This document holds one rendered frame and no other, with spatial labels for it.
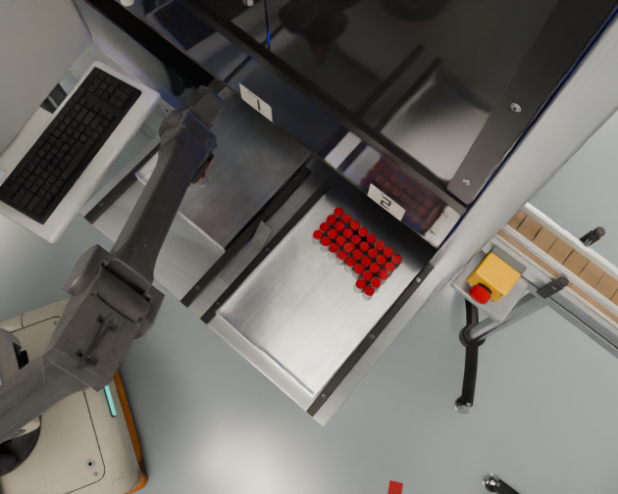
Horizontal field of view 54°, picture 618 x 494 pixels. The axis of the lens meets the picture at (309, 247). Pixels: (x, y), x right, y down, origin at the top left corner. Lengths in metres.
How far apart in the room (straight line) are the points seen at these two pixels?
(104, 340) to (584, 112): 0.58
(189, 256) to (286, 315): 0.24
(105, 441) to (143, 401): 0.31
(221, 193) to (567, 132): 0.82
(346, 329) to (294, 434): 0.91
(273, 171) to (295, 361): 0.42
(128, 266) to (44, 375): 0.16
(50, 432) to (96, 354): 1.27
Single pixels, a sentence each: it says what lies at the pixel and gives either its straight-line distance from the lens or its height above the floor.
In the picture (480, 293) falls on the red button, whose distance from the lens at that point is 1.19.
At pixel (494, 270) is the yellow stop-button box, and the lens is 1.19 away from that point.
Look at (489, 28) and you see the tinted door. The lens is 0.72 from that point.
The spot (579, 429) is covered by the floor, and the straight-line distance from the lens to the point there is 2.33.
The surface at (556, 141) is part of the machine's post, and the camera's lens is 0.77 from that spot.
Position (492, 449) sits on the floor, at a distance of 2.22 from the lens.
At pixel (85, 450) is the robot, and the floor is 0.28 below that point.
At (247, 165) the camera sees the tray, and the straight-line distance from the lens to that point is 1.38.
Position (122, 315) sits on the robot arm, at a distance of 0.75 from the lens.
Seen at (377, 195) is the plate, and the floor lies 1.02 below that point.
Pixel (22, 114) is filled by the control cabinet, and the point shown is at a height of 0.84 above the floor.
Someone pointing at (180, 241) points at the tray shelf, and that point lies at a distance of 1.33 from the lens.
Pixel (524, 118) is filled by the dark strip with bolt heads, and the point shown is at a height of 1.49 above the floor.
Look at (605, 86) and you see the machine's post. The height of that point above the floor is 1.61.
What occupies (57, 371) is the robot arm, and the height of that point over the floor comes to 1.45.
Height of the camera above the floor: 2.13
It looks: 73 degrees down
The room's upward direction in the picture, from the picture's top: 3 degrees clockwise
